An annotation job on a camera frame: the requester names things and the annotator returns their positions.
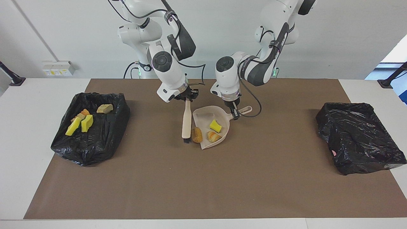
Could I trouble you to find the beige plastic dustpan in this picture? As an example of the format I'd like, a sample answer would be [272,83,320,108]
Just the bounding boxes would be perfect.
[192,106,253,150]

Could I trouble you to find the beige brush black bristles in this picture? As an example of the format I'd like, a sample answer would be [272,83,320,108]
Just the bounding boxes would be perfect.
[182,99,193,143]

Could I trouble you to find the notched yellow sponge piece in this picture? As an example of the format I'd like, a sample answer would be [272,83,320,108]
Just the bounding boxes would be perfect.
[65,117,82,136]

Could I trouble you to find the black trash bag bin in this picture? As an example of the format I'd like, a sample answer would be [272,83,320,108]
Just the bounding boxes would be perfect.
[51,92,130,166]

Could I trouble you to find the black bag bin pink patch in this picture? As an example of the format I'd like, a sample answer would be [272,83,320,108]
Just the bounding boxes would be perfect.
[315,102,407,176]

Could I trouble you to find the brown table mat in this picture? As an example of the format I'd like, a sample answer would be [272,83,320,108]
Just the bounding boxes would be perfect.
[24,79,407,220]

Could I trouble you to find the black clamp stand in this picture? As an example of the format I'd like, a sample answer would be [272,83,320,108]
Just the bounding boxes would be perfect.
[377,62,407,89]
[0,61,26,86]

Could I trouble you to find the bright window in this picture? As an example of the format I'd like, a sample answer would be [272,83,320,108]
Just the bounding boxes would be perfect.
[380,38,407,64]

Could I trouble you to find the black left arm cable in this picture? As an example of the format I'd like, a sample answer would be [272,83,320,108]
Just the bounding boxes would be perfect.
[237,0,306,118]

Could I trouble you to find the black base cable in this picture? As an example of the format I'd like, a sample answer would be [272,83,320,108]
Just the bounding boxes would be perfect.
[123,62,140,79]

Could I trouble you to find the white wall outlet box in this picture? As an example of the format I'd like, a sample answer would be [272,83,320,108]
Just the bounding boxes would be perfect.
[42,61,77,77]

